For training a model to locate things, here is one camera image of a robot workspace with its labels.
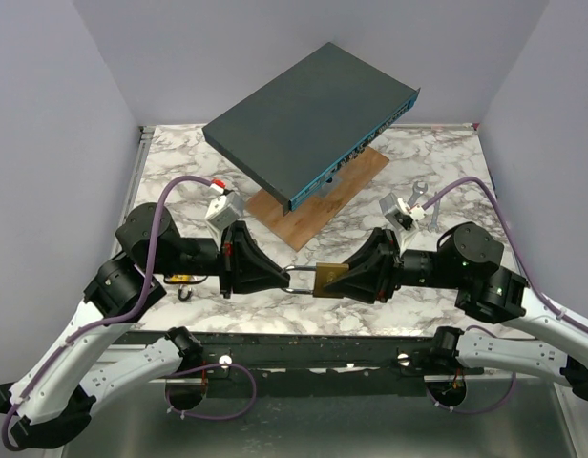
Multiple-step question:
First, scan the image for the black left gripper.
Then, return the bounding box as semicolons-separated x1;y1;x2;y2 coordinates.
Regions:
154;219;294;298

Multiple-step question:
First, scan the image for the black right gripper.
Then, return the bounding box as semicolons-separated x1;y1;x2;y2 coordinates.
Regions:
319;227;461;302

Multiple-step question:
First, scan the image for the large brass padlock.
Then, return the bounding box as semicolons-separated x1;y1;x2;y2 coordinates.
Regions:
283;262;349;299

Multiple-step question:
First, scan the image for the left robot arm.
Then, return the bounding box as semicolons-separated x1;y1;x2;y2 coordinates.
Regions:
0;197;290;449

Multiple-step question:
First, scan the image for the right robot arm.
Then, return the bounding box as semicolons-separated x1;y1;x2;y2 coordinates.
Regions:
323;222;588;402

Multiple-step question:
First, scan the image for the yellow padlock with black shackle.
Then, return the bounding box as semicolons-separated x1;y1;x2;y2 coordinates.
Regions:
163;275;196;302

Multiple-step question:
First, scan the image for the wooden board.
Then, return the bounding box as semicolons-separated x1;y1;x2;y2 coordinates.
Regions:
246;147;389;252

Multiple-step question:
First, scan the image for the silver wrench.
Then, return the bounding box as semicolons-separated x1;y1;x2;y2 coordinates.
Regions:
428;199;441;233
407;180;429;207

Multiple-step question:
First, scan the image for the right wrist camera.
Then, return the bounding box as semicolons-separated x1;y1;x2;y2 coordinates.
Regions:
379;194;427;253

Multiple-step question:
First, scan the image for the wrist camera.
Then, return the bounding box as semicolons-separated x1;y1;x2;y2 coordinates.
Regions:
204;192;244;235
379;194;427;253

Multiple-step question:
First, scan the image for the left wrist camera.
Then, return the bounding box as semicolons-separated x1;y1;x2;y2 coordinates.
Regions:
204;192;244;235

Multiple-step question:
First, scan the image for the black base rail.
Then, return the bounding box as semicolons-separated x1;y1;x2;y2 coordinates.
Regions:
102;331;486;400

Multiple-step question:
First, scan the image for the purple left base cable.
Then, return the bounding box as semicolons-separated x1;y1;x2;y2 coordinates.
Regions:
164;362;258;422

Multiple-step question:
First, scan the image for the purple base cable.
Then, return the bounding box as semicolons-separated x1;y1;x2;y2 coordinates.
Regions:
164;362;258;422
425;366;517;415

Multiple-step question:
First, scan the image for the dark network switch box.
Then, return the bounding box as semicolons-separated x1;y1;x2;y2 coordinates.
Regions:
202;43;419;213

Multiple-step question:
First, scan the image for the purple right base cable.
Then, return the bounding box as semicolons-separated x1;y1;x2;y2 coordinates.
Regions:
425;366;517;415

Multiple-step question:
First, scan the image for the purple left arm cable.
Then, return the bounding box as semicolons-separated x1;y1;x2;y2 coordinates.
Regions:
1;176;228;452

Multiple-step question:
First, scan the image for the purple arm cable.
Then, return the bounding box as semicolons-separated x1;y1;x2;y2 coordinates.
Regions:
1;176;228;452
420;176;588;333

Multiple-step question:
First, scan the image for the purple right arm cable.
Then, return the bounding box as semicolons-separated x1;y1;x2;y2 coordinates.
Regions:
420;176;588;333

